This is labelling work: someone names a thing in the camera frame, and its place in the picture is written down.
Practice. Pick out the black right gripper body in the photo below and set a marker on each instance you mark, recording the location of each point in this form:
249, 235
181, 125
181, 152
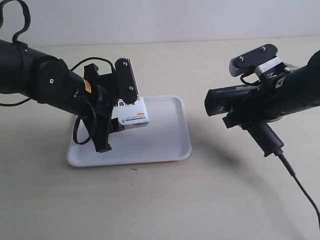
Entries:
254, 99

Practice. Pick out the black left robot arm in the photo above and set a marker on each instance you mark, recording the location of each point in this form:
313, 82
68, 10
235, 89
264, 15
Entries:
47, 80

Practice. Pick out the white plastic tray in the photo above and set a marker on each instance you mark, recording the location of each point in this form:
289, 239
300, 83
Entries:
165, 139

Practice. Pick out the white red medicine box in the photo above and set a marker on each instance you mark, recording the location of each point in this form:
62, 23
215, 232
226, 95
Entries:
132, 115

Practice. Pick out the black handheld barcode scanner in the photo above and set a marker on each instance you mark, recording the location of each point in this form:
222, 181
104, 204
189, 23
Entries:
261, 132

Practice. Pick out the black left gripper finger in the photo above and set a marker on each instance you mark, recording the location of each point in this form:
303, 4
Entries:
115, 126
100, 130

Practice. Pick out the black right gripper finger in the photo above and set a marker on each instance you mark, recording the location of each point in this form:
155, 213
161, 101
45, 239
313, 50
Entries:
236, 118

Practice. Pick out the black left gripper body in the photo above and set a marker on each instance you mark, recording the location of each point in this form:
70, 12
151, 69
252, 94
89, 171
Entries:
105, 90

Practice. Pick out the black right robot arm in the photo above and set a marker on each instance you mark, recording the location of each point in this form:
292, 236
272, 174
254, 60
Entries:
297, 91

